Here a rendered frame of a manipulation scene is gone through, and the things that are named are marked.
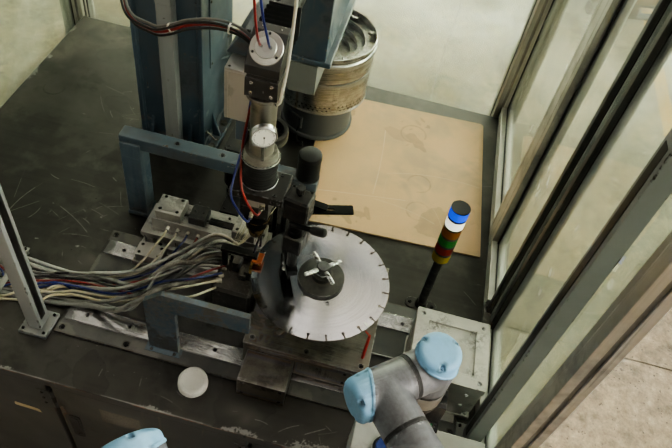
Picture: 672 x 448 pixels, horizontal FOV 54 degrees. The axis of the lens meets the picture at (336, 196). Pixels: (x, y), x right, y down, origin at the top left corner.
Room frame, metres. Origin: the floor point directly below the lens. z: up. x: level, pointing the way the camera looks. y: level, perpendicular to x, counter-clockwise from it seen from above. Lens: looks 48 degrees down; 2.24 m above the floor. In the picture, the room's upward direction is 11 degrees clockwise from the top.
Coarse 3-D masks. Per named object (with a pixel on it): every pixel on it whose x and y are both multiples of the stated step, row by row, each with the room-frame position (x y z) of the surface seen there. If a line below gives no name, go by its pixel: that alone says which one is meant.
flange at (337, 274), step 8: (304, 264) 0.93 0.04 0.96; (312, 264) 0.93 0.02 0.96; (304, 272) 0.90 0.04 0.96; (336, 272) 0.92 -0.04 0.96; (304, 280) 0.88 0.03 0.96; (312, 280) 0.88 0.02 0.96; (320, 280) 0.88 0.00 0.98; (336, 280) 0.90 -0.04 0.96; (344, 280) 0.90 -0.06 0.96; (304, 288) 0.86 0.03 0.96; (312, 288) 0.86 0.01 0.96; (320, 288) 0.87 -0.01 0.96; (328, 288) 0.87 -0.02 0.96; (336, 288) 0.87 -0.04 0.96; (312, 296) 0.85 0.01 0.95; (320, 296) 0.85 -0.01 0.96; (328, 296) 0.85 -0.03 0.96
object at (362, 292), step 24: (312, 240) 1.01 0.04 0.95; (336, 240) 1.02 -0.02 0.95; (360, 240) 1.04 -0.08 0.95; (264, 264) 0.91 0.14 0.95; (360, 264) 0.96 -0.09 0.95; (264, 288) 0.84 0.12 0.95; (288, 288) 0.86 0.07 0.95; (360, 288) 0.89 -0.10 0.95; (384, 288) 0.91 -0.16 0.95; (264, 312) 0.78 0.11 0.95; (288, 312) 0.79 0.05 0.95; (312, 312) 0.80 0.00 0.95; (336, 312) 0.82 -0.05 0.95; (360, 312) 0.83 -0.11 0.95; (312, 336) 0.74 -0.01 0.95; (336, 336) 0.76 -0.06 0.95
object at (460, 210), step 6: (456, 204) 1.03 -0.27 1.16; (462, 204) 1.03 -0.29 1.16; (468, 204) 1.03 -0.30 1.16; (450, 210) 1.02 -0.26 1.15; (456, 210) 1.01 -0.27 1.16; (462, 210) 1.01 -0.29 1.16; (468, 210) 1.02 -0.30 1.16; (450, 216) 1.01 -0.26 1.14; (456, 216) 1.00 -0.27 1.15; (462, 216) 1.00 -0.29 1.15; (456, 222) 1.00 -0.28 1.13; (462, 222) 1.00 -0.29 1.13
